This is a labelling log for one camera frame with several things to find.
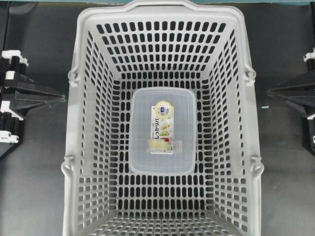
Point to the grey plastic shopping basket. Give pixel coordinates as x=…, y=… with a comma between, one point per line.
x=149, y=44

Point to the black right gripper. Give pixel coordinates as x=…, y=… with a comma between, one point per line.
x=299, y=94

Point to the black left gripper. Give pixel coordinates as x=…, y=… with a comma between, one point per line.
x=14, y=106

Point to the clear plastic food container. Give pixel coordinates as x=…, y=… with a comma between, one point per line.
x=168, y=114

